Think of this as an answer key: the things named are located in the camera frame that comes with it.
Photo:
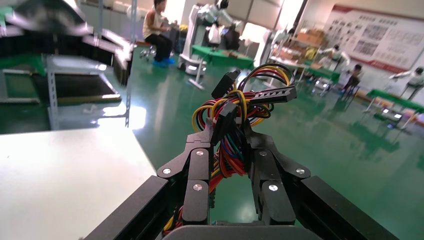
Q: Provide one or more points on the stacked cardboard boxes on shelf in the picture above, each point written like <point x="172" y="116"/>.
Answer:
<point x="309" y="38"/>

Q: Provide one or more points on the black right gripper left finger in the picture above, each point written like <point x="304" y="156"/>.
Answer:
<point x="198" y="165"/>

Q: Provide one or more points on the white humanoid robot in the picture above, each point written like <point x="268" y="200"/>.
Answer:
<point x="414" y="81"/>
<point x="336" y="56"/>
<point x="195" y="30"/>

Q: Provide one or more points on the green covered table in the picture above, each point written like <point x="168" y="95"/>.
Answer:
<point x="225" y="58"/>
<point x="394" y="98"/>
<point x="326" y="73"/>

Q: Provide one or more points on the metal rack shelf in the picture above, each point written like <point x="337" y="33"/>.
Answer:
<point x="51" y="92"/>

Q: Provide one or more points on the seated person in white top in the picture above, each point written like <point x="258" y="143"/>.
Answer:
<point x="155" y="26"/>

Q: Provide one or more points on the wall poster board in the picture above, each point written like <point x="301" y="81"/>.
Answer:
<point x="374" y="36"/>

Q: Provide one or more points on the seated person in dark clothes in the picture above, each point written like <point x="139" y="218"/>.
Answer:
<point x="353" y="78"/>

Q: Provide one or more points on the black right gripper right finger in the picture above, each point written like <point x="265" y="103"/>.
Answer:
<point x="265" y="169"/>

